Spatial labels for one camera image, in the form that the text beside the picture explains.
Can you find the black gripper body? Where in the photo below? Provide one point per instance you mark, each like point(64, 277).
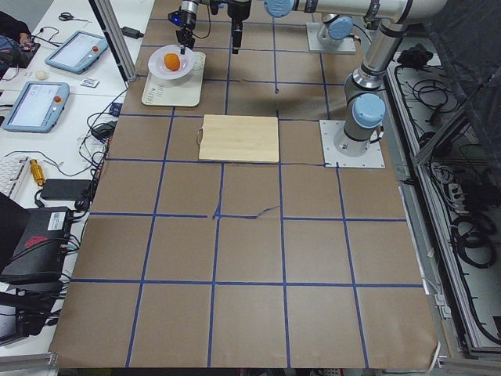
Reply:
point(237, 13)
point(188, 22)

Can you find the orange fruit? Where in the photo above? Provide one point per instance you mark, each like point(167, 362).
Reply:
point(172, 61)

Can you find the white round plate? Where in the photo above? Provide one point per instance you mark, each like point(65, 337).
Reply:
point(156, 63)

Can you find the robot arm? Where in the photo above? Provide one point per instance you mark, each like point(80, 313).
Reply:
point(365, 109)
point(188, 7)

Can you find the cream bear tray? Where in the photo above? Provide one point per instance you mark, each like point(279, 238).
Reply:
point(178, 88)

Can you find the black power adapter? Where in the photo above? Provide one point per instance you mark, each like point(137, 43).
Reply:
point(132, 32)

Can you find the small card box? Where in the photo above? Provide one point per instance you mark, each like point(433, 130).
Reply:
point(90, 83)

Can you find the bamboo cutting board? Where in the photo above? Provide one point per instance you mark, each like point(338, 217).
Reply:
point(239, 138)

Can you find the upper blue teach pendant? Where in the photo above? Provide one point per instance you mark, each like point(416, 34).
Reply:
point(78, 52)

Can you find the blue teach pendant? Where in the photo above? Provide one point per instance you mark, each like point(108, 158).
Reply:
point(78, 52)
point(38, 107)

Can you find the black scissors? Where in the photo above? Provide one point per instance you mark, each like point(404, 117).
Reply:
point(65, 16)

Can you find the lower blue teach pendant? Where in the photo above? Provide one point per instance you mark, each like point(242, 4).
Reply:
point(38, 107)

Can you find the gold metal cylinder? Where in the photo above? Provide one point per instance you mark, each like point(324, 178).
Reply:
point(37, 172)

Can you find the white keyboard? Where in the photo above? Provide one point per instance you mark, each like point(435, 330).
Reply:
point(13, 170)

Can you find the black computer box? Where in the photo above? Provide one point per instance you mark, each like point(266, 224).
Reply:
point(33, 243)

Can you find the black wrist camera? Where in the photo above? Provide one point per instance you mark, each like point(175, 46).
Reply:
point(176, 18)

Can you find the aluminium frame post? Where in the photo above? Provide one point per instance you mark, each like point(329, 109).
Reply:
point(105, 15)

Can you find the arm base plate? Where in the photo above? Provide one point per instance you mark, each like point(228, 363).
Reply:
point(339, 151)
point(319, 41)

